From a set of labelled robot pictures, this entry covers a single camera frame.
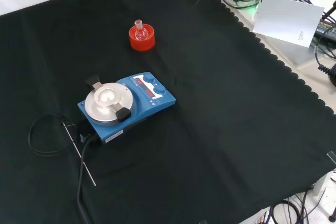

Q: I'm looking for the heater with blue base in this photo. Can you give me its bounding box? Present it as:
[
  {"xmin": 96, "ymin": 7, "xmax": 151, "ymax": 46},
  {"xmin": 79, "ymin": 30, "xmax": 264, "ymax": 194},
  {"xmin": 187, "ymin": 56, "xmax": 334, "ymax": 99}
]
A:
[{"xmin": 77, "ymin": 71, "xmax": 177, "ymax": 146}]

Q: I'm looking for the orange flask support ring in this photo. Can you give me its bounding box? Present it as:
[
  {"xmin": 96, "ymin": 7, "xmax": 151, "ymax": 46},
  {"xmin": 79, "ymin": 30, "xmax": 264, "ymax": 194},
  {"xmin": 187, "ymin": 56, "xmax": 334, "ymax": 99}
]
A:
[{"xmin": 128, "ymin": 24, "xmax": 156, "ymax": 52}]

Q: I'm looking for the black floor cable bundle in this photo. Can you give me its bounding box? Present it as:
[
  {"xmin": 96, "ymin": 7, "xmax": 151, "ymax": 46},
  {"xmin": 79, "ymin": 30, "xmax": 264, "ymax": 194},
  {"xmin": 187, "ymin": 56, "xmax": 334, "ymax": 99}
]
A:
[{"xmin": 261, "ymin": 187, "xmax": 336, "ymax": 224}]

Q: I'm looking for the thin steel probe rod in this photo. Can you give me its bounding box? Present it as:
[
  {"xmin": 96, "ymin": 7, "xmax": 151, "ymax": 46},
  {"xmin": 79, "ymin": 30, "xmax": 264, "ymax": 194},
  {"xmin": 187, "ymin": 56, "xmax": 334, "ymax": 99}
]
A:
[{"xmin": 62, "ymin": 121, "xmax": 97, "ymax": 186}]

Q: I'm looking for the clear glass round-bottom flask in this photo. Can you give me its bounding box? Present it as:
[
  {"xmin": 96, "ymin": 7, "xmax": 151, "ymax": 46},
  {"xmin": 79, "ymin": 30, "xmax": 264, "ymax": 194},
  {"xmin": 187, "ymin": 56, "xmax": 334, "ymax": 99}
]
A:
[{"xmin": 134, "ymin": 19, "xmax": 149, "ymax": 42}]

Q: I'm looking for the black bench cloth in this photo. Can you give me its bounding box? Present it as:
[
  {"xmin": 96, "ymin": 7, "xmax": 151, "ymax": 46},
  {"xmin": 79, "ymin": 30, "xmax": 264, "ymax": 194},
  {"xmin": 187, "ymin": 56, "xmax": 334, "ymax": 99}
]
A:
[{"xmin": 0, "ymin": 0, "xmax": 336, "ymax": 224}]

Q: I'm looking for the black coiled cable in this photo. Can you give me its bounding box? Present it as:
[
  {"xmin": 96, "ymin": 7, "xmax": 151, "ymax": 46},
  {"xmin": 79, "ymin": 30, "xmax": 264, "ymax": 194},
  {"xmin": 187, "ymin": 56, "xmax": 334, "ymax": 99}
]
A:
[{"xmin": 314, "ymin": 42, "xmax": 336, "ymax": 87}]

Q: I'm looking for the black power adapter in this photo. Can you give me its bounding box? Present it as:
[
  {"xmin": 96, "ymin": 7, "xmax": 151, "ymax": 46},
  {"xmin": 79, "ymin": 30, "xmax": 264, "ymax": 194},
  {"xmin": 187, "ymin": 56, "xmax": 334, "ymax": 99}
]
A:
[{"xmin": 313, "ymin": 18, "xmax": 336, "ymax": 44}]

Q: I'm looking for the thin black probe cable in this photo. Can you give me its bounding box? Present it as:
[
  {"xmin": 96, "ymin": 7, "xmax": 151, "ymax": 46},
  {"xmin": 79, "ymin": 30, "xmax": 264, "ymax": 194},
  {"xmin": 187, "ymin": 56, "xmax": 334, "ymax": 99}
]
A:
[{"xmin": 28, "ymin": 113, "xmax": 78, "ymax": 157}]

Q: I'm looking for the thick black heater power cable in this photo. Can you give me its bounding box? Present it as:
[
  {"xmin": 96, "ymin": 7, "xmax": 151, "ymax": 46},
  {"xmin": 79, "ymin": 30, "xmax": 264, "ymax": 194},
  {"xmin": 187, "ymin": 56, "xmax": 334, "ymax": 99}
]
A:
[{"xmin": 76, "ymin": 133, "xmax": 99, "ymax": 224}]

